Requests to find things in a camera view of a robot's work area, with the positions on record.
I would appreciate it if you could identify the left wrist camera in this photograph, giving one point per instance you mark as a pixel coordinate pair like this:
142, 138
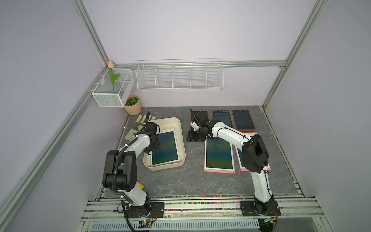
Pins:
151, 127

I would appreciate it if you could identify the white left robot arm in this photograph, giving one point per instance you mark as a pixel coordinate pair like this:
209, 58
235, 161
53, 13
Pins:
120, 173

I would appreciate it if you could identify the artificial pink tulip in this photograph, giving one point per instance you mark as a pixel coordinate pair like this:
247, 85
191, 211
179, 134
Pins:
113, 76

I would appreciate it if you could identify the white wire wall shelf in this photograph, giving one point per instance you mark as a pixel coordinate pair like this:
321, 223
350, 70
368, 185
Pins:
180, 74

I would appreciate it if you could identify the black frame writing tablet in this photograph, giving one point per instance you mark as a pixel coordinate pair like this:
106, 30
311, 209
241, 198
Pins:
201, 115

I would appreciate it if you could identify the small red writing tablet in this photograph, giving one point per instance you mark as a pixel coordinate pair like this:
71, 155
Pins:
243, 121

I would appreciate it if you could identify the yellow blue handled tool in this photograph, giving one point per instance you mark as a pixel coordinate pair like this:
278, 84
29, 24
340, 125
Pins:
141, 186

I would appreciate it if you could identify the cream plastic storage tray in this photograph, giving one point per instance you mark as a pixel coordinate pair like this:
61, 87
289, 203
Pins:
163, 125

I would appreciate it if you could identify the beige work glove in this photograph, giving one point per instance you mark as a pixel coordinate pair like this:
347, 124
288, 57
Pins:
138, 125

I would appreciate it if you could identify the potted green plant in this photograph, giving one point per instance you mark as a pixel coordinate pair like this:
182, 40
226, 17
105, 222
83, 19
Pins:
133, 105

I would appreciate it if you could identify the pink writing tablet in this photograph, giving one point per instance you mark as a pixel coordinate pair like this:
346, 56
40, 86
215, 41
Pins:
218, 157
168, 151

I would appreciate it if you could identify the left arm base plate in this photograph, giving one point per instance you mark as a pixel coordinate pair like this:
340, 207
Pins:
152, 210

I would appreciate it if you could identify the large red writing tablet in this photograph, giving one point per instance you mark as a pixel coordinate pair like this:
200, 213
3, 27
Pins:
223, 116

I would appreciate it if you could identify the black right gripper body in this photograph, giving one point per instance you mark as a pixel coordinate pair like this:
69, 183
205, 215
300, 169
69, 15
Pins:
195, 136

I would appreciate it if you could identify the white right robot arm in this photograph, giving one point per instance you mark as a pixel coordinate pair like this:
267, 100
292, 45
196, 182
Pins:
254, 155

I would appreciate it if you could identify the white mesh wall box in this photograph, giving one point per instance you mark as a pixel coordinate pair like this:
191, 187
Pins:
103, 92

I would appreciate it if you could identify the white writing tablet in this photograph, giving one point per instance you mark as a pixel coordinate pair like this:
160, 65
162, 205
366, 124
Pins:
239, 154

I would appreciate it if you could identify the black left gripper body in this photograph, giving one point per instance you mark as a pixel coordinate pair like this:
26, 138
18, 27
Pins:
153, 146

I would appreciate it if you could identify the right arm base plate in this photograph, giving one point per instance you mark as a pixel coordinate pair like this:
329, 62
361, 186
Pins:
252, 208

